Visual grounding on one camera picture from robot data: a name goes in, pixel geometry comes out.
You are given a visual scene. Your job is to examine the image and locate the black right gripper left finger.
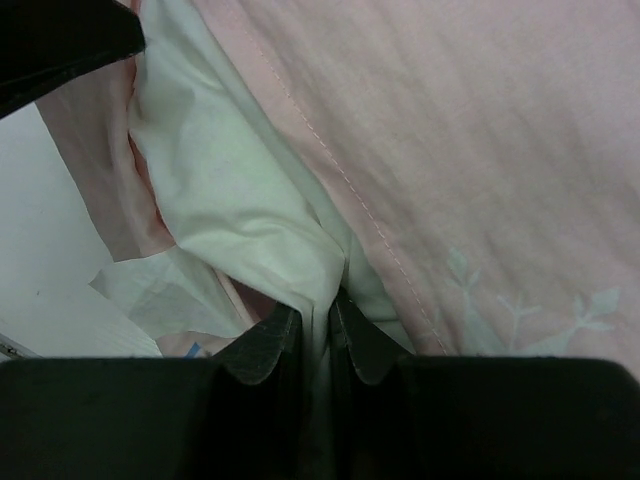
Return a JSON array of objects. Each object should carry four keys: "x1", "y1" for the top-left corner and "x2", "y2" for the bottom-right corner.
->
[{"x1": 1, "y1": 306, "x2": 302, "y2": 479}]

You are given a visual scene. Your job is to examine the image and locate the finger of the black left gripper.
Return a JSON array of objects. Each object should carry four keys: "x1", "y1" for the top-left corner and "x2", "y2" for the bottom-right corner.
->
[{"x1": 1, "y1": 0, "x2": 145, "y2": 117}]

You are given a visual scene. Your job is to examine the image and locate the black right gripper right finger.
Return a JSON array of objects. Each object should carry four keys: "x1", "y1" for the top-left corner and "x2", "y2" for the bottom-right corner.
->
[{"x1": 329, "y1": 293, "x2": 639, "y2": 479}]

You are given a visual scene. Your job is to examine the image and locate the white pillow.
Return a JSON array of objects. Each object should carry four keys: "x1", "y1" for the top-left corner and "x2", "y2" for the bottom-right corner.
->
[{"x1": 124, "y1": 0, "x2": 416, "y2": 381}]

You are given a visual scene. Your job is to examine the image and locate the purple Elsa print pillowcase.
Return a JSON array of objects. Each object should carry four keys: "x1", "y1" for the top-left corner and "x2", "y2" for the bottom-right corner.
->
[{"x1": 37, "y1": 1, "x2": 639, "y2": 370}]

